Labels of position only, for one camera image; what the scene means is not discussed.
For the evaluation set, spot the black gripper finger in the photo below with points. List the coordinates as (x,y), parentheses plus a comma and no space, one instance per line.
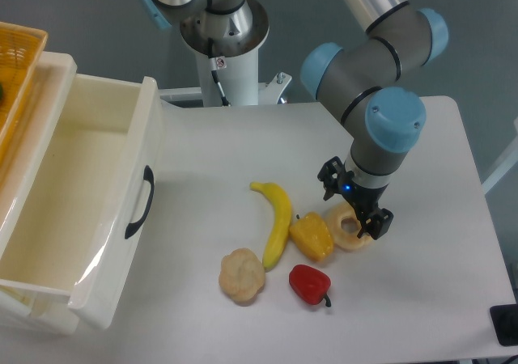
(375,224)
(330,176)

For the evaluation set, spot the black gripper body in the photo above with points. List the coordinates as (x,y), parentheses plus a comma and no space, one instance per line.
(364,201)

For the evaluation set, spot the beige ring donut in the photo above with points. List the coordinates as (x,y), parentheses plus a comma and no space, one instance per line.
(344,228)

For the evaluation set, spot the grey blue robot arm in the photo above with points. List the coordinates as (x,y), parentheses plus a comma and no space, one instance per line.
(358,88)

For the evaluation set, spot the yellow banana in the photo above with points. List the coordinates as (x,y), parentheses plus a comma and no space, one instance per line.
(281,204)

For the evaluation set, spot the yellow bell pepper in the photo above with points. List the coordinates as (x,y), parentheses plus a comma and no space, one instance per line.
(312,237)

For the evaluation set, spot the red bell pepper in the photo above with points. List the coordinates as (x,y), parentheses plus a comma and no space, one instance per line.
(310,284)

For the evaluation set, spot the black device at edge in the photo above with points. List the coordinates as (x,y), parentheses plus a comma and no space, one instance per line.
(504,320)

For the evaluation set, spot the white plastic drawer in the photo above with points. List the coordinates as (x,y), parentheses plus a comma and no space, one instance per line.
(79,228)

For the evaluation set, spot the white drawer cabinet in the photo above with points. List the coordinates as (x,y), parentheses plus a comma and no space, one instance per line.
(51,81)

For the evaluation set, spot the orange plastic basket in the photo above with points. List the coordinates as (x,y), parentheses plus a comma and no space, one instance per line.
(21,48)

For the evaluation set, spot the metal bracket with bolts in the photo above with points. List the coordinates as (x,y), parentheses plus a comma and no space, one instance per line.
(273,91)

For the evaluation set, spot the white frame bar right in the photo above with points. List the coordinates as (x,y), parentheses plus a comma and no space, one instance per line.
(504,162)

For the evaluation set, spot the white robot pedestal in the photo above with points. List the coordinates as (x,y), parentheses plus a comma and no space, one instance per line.
(226,48)

